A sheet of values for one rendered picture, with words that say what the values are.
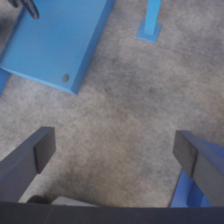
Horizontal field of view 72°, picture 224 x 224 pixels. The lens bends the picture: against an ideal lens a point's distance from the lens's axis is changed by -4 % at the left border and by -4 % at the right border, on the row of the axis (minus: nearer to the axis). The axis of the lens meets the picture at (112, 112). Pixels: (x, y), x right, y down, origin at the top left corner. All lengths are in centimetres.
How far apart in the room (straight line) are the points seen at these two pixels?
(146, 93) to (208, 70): 39
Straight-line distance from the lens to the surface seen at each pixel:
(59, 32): 109
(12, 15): 128
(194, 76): 107
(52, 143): 16
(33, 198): 101
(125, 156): 94
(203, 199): 89
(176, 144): 17
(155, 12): 96
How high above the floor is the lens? 93
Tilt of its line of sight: 80 degrees down
